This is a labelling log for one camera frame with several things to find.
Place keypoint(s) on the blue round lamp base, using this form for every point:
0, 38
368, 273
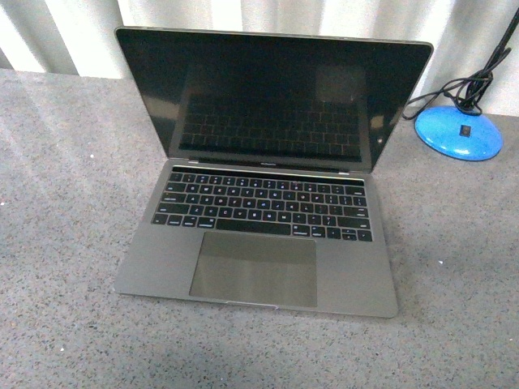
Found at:
459, 135

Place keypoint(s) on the grey laptop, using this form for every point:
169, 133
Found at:
267, 196

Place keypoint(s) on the white pleated curtain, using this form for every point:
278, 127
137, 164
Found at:
77, 37

